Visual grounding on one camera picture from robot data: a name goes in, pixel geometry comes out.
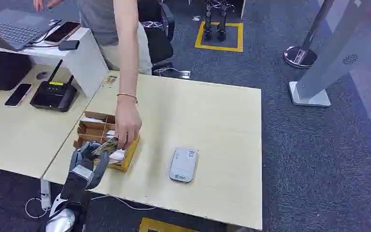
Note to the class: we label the black router with antennas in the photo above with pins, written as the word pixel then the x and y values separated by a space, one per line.
pixel 53 96

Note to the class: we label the chrome stanchion post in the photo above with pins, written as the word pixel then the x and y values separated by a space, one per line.
pixel 300 56

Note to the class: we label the white desk riser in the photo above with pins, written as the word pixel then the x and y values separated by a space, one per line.
pixel 86 64

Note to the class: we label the white power strip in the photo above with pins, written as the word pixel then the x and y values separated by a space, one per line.
pixel 46 193

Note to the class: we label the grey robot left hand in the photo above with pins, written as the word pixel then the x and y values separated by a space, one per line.
pixel 83 160

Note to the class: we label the wooden card box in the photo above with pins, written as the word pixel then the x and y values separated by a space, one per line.
pixel 91 130

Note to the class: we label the person's right hand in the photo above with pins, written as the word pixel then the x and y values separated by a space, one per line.
pixel 127 123

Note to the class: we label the person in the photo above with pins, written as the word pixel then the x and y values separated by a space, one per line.
pixel 102 22

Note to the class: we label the small black box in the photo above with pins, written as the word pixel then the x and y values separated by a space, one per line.
pixel 69 45

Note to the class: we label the small desk sticker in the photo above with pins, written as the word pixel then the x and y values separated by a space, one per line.
pixel 110 80

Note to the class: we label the green printed card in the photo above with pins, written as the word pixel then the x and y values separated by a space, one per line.
pixel 107 146

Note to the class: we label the large black case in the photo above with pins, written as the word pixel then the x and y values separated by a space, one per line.
pixel 1 69

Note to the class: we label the black phone with pale case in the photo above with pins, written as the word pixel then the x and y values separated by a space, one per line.
pixel 62 32

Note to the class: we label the black office chair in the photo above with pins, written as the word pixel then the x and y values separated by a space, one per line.
pixel 156 35

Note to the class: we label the person's left hand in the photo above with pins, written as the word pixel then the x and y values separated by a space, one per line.
pixel 41 4

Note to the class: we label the grey laptop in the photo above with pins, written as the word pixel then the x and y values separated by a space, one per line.
pixel 11 30

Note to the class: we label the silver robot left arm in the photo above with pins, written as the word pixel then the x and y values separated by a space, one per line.
pixel 72 195

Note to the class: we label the yellow floor tape square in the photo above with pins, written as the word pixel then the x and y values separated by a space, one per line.
pixel 219 48

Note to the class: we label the white floor stand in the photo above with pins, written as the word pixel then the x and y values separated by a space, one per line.
pixel 326 64

